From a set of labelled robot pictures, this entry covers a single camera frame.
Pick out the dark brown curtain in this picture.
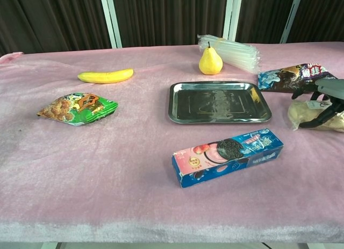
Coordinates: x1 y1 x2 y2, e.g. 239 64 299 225
0 0 344 58

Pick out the yellow pear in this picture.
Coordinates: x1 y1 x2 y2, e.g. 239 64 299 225
198 41 224 76

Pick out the yellow banana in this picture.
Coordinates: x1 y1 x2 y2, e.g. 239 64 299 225
77 68 134 84

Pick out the white screen frame post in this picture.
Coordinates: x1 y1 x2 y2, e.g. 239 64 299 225
98 0 123 49
221 0 244 42
279 0 305 44

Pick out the green snack bag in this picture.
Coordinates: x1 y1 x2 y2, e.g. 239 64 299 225
37 92 119 126

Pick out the clear plastic packet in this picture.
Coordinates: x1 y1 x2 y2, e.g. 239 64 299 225
197 34 262 74

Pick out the pale bread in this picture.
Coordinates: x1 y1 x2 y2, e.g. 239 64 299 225
288 99 344 133

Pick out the silver metal tray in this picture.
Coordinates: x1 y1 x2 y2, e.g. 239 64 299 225
168 81 272 124

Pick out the pink plush tablecloth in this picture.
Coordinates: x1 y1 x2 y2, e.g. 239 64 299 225
0 41 344 244

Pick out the dark blue snack bag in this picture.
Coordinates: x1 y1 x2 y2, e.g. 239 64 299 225
257 62 339 94

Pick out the blue pink cookie box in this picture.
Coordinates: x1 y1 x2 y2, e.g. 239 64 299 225
171 129 284 189

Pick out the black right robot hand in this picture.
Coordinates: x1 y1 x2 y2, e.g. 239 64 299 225
291 79 344 129

